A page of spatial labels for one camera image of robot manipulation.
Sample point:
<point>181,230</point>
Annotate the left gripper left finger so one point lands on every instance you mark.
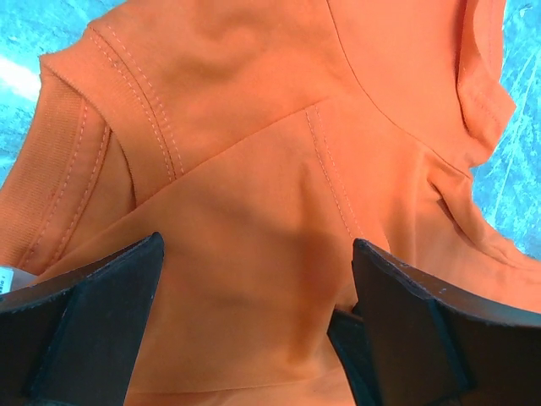
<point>74,339</point>

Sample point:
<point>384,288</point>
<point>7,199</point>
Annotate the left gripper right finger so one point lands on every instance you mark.
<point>413,339</point>

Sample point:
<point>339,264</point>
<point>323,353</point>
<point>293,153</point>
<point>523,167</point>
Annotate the orange t shirt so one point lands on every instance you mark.
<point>260,138</point>

